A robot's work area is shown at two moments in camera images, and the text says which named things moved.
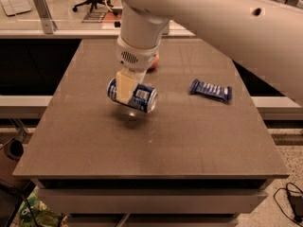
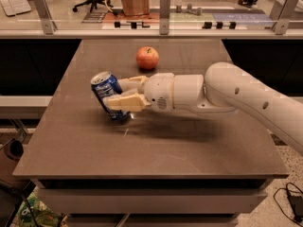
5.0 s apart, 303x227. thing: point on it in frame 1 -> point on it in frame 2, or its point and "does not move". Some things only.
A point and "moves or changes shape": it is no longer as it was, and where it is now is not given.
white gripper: [136, 58] -> [158, 91]
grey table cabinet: [202, 158] does not move
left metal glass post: [46, 21] does not move
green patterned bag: [35, 213] does not move
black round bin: [14, 149] does not move
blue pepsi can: [144, 98] moves or changes shape
